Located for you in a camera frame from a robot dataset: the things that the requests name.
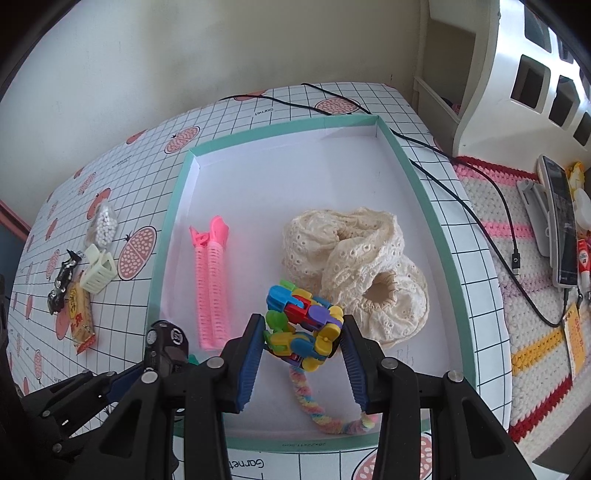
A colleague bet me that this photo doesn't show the crochet striped blanket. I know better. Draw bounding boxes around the crochet striped blanket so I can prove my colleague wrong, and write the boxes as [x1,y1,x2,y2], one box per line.
[454,157,590,461]

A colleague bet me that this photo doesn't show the pink hair roller clip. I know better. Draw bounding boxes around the pink hair roller clip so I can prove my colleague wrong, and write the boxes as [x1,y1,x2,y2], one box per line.
[189,216,230,350]

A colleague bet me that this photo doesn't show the black smartphone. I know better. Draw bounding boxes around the black smartphone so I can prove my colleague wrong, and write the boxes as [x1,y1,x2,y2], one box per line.
[538,155,578,289]

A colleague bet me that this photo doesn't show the red white tube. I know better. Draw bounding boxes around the red white tube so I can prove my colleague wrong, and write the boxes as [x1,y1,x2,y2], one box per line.
[577,238,590,287]

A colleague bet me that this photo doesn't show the pomegranate grid tablecloth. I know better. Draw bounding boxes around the pomegranate grid tablecloth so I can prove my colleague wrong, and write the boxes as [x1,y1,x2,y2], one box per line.
[6,81,513,480]

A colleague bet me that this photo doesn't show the pastel braided rope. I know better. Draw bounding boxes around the pastel braided rope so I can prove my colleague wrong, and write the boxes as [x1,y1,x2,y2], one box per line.
[288,363,379,435]

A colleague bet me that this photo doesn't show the colourful plastic link toy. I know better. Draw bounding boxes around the colourful plastic link toy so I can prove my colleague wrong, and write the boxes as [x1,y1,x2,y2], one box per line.
[263,281,345,372]

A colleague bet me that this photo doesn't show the orange paper tag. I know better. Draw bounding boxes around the orange paper tag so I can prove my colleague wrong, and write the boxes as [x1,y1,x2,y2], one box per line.
[563,303,586,378]

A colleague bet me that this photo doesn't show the black charging cable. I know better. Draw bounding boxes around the black charging cable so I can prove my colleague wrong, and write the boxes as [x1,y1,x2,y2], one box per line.
[219,82,574,328]

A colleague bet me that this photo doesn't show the cream hair claw clip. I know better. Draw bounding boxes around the cream hair claw clip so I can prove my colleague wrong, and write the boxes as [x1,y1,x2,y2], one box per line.
[80,244,117,294]

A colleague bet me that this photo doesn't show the grey remote control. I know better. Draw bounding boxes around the grey remote control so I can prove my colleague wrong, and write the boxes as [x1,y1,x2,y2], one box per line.
[517,179,550,258]

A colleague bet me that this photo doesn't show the white shelf unit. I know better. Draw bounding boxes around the white shelf unit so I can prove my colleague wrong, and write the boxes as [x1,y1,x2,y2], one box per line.
[413,1,478,154]

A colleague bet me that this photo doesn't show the orange rice cracker packet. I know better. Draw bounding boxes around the orange rice cracker packet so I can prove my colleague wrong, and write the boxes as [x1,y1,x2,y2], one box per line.
[68,282,96,354]

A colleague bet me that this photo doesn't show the cotton swab bag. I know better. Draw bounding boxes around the cotton swab bag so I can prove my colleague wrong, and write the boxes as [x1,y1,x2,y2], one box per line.
[85,201,118,249]

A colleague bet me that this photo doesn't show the cream lace scrunchie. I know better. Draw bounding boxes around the cream lace scrunchie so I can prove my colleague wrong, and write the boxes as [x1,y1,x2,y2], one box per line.
[283,207,430,348]

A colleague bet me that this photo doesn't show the black foil candy wrapper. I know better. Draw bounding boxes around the black foil candy wrapper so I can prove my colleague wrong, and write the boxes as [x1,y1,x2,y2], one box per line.
[47,249,82,315]

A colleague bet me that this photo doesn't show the teal cardboard tray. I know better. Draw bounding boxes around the teal cardboard tray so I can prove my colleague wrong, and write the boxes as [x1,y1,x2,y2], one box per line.
[148,114,478,454]

